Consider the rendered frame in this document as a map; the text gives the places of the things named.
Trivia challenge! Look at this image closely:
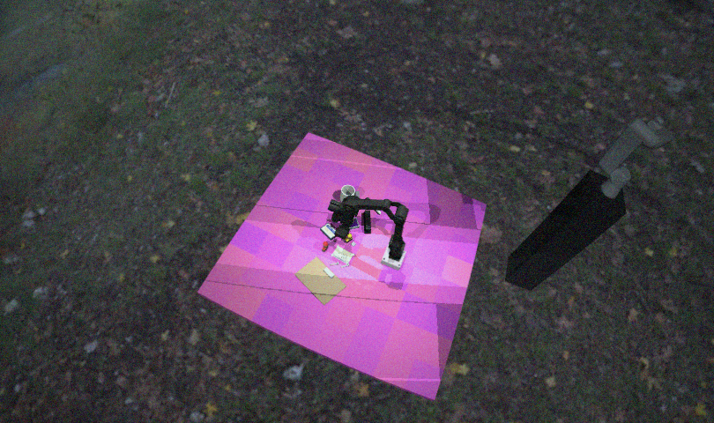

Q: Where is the tan clipboard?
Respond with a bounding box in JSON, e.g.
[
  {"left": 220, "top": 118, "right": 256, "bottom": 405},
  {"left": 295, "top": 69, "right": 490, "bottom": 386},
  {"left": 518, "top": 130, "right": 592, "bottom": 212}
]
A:
[{"left": 294, "top": 257, "right": 346, "bottom": 305}]

